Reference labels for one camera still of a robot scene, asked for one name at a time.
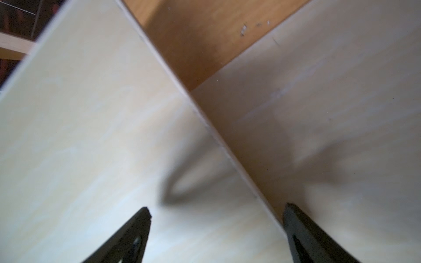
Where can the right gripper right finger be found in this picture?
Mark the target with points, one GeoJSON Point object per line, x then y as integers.
{"type": "Point", "coordinates": [308, 242]}

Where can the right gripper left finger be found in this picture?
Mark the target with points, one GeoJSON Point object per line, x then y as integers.
{"type": "Point", "coordinates": [127, 244]}

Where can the white canvas board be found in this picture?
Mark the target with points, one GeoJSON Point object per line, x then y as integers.
{"type": "Point", "coordinates": [325, 112]}
{"type": "Point", "coordinates": [94, 126]}

